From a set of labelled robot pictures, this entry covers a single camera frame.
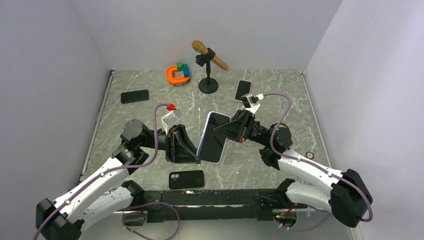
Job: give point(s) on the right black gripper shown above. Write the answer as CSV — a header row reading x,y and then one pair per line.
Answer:
x,y
239,128

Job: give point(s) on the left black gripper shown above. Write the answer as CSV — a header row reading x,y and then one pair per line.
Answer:
x,y
179,147

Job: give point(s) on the black phone case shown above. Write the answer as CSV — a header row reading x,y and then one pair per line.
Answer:
x,y
191,179

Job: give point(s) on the black phone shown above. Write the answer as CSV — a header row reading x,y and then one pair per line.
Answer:
x,y
134,96

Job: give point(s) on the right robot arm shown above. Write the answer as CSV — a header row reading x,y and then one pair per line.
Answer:
x,y
341,193

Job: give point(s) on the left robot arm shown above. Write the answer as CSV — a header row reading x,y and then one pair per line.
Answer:
x,y
107,190

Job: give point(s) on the black microphone stand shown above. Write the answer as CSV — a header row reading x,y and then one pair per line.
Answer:
x,y
208,85

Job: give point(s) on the blue toy brick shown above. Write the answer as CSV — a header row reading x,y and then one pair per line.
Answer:
x,y
186,71

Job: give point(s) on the orange horseshoe toy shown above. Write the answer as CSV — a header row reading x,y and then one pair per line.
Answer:
x,y
170,76

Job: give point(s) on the green toy brick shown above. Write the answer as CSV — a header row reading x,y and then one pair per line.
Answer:
x,y
180,66

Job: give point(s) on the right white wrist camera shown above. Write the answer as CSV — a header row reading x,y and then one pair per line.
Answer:
x,y
252,102

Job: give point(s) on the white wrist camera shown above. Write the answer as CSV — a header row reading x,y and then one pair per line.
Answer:
x,y
170,119
252,102

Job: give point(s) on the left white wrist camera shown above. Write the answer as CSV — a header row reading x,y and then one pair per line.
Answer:
x,y
170,119

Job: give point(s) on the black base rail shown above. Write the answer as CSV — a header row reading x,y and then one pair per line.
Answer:
x,y
170,205

